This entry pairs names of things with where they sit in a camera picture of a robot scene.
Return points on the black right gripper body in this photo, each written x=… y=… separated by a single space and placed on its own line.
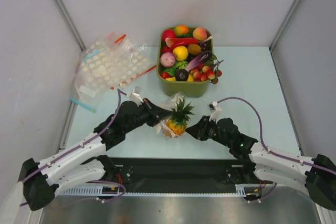
x=203 y=128

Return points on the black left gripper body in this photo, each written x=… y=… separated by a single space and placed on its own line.
x=146 y=114

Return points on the toy pineapple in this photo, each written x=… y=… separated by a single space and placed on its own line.
x=179 y=119

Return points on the clear dotted zip bag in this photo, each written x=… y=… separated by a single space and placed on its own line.
x=169 y=104

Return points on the dark purple toy plum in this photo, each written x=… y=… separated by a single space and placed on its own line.
x=181 y=75

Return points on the toy lychee cluster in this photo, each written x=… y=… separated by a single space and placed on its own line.
x=206 y=72

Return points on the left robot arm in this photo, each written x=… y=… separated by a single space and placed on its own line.
x=43 y=179

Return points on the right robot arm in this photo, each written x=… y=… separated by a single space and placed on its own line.
x=313 y=176

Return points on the pile of dotted zip bags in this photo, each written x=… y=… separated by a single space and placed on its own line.
x=107 y=63

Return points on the blue zip bag slider strip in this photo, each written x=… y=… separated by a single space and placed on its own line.
x=83 y=105

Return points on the green plastic fruit bin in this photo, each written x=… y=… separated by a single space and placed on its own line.
x=191 y=89

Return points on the yellow toy banana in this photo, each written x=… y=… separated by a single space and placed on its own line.
x=171 y=79

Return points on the green toy lettuce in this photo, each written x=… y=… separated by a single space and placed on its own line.
x=171 y=71

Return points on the pink toy onion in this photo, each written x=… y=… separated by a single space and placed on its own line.
x=167 y=60

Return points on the green toy watermelon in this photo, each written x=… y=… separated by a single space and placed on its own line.
x=181 y=65

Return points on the yellow toy lemon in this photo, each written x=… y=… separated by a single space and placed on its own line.
x=180 y=53

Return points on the purple toy eggplant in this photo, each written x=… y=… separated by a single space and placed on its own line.
x=200 y=59

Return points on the toy watermelon slice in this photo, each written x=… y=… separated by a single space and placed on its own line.
x=171 y=41

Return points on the red toy chili pepper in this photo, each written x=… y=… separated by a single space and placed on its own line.
x=184 y=42

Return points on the brown toy kiwi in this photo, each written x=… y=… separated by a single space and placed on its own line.
x=194 y=49

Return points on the red toy apple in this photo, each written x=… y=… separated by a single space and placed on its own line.
x=168 y=33

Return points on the toy purple grapes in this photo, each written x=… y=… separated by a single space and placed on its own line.
x=204 y=46

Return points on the orange toy mango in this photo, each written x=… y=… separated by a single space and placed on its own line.
x=180 y=30

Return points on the toy peach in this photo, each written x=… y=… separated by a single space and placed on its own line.
x=199 y=33

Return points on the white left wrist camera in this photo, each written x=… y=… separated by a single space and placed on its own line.
x=134 y=96

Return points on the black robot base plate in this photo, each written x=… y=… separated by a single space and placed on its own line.
x=144 y=172

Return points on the white cable duct strip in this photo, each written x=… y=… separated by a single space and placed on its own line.
x=199 y=190

